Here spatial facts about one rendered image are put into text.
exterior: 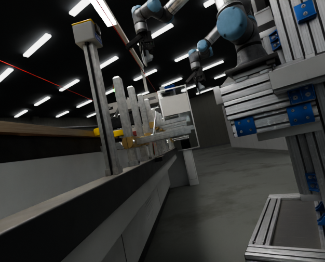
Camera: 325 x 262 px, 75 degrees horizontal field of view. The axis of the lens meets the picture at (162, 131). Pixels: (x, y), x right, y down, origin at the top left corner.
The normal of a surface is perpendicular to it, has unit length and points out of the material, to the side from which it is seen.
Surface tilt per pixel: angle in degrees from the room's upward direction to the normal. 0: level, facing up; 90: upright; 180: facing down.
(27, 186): 90
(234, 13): 97
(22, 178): 90
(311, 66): 90
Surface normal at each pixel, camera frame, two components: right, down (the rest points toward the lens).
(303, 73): -0.55, 0.05
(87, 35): -0.12, -0.05
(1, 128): 0.97, -0.22
